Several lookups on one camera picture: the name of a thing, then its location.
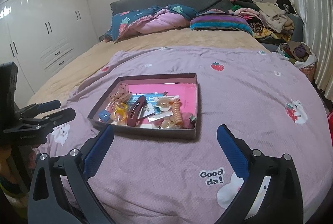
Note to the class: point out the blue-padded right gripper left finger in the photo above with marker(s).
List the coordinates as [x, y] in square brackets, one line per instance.
[60, 193]

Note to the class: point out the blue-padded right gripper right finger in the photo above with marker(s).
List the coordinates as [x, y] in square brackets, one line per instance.
[271, 191]

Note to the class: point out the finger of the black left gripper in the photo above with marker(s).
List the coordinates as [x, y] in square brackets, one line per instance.
[39, 108]
[49, 122]

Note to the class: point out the blue small hair clip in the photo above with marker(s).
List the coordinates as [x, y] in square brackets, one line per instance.
[104, 116]

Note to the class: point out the brown dotted fabric bow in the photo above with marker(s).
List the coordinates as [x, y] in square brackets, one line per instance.
[122, 95]

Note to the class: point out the maroon snap hair clip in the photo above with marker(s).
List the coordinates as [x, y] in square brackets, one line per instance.
[134, 112]

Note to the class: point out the orange spiral hair clip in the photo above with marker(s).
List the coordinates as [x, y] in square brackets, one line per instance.
[177, 116]

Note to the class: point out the pink pompom hair clip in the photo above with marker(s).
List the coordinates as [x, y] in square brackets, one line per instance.
[186, 118]

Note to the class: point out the tan bed sheet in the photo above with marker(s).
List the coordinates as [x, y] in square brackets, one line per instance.
[67, 80]

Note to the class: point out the white wardrobe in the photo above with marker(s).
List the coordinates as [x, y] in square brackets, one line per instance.
[42, 37]

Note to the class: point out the blue printed card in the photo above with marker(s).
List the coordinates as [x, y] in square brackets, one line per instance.
[149, 102]

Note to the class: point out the dark purple shallow box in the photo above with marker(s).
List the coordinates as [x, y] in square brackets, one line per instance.
[182, 87]

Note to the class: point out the navy pink floral quilt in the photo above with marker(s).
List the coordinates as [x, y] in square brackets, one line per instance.
[150, 20]

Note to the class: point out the bag of clothes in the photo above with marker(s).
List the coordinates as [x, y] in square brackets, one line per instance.
[298, 53]

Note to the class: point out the pile of clothes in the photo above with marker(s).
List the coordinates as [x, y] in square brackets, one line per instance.
[271, 23]

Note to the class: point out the purple teal striped pillow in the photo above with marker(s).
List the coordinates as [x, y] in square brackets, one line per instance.
[218, 20]

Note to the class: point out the white curtain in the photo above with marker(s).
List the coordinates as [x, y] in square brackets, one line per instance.
[317, 19]

